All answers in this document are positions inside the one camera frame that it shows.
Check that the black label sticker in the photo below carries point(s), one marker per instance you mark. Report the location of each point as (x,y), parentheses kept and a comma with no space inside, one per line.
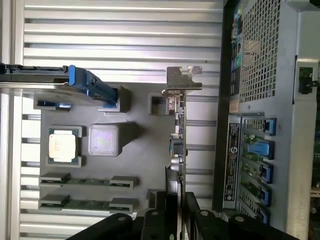
(232,162)

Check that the cpu with silver lid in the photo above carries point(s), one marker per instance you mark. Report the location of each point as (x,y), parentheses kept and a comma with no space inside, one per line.
(63,146)

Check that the grey open pc case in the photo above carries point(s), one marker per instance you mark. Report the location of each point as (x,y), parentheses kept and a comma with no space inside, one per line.
(285,150)

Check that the grey parts rack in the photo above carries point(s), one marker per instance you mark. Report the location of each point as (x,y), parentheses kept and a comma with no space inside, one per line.
(140,155)

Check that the translucent square socket cover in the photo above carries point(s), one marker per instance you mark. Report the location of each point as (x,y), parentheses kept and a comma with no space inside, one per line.
(103,140)

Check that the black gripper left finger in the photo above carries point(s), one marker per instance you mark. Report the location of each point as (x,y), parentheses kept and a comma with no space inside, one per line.
(152,225)

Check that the blue expansion slot latch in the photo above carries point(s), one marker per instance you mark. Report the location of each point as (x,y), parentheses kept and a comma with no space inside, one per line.
(266,197)
(262,150)
(270,126)
(265,215)
(267,174)

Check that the green ram stick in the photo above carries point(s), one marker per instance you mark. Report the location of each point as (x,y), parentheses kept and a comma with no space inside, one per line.
(87,181)
(87,203)

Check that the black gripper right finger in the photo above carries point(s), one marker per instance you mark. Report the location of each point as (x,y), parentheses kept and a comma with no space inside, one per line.
(207,226)

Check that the hard disk with blue caddy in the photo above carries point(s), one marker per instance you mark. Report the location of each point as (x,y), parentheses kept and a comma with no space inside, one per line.
(82,82)

